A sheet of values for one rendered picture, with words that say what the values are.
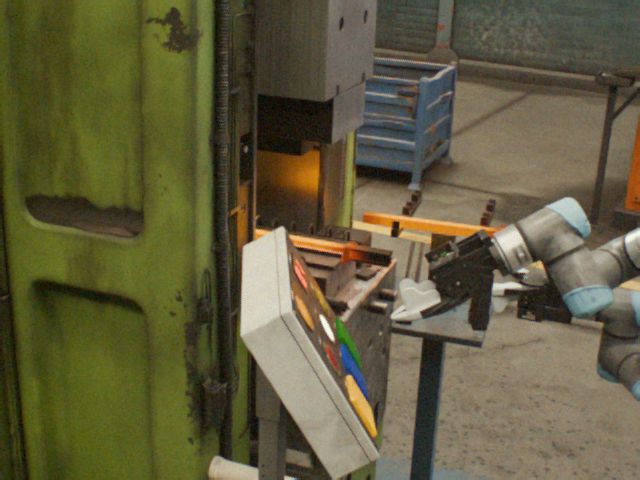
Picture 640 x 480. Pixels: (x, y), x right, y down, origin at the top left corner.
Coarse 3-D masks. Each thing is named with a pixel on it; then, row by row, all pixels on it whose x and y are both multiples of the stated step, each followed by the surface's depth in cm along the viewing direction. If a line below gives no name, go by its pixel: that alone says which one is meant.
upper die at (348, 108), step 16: (272, 96) 180; (336, 96) 177; (352, 96) 186; (272, 112) 181; (288, 112) 180; (304, 112) 179; (320, 112) 178; (336, 112) 178; (352, 112) 188; (272, 128) 182; (288, 128) 181; (304, 128) 180; (320, 128) 179; (336, 128) 180; (352, 128) 190
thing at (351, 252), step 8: (256, 232) 205; (264, 232) 205; (296, 240) 202; (304, 240) 202; (312, 240) 202; (320, 240) 202; (320, 248) 200; (328, 248) 199; (336, 248) 198; (344, 248) 197; (352, 248) 197; (360, 248) 197; (368, 248) 198; (376, 248) 198; (344, 256) 197; (352, 256) 199; (360, 256) 198; (368, 256) 197; (376, 256) 197; (384, 256) 195; (368, 264) 197; (376, 264) 196; (384, 264) 196
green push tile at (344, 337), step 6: (336, 324) 156; (342, 324) 157; (342, 330) 154; (342, 336) 151; (348, 336) 157; (342, 342) 151; (348, 342) 153; (348, 348) 151; (354, 348) 157; (354, 354) 153; (354, 360) 152; (360, 360) 156; (360, 366) 153
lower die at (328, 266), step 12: (264, 228) 213; (324, 240) 207; (336, 240) 207; (300, 252) 200; (312, 252) 199; (324, 252) 198; (336, 252) 198; (312, 264) 194; (324, 264) 194; (336, 264) 194; (348, 264) 203; (324, 276) 190; (336, 276) 196; (348, 276) 204; (324, 288) 190; (336, 288) 197
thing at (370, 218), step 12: (372, 216) 231; (384, 216) 231; (396, 216) 232; (408, 228) 230; (420, 228) 229; (432, 228) 228; (444, 228) 227; (456, 228) 226; (468, 228) 225; (480, 228) 226; (492, 228) 226
